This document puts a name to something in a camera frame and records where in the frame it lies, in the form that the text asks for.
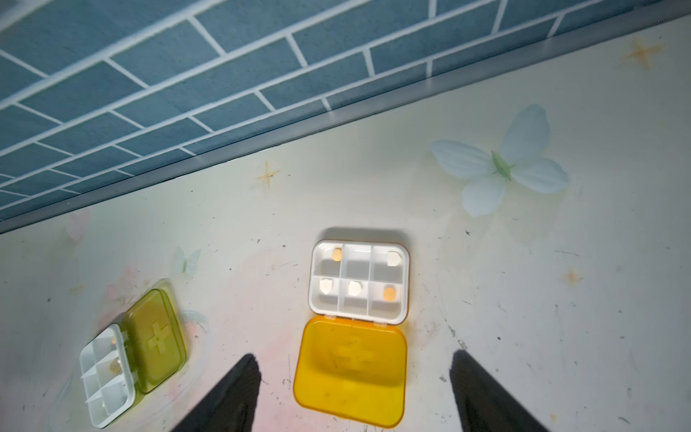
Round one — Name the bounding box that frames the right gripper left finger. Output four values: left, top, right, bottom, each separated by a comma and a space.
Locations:
173, 354, 262, 432

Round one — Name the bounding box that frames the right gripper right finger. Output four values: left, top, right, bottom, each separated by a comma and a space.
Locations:
449, 350, 547, 432

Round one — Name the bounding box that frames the orange pillbox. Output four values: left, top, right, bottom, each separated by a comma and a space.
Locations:
293, 239, 410, 428

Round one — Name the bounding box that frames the back left green pillbox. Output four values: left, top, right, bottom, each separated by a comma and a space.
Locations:
78, 280, 187, 429

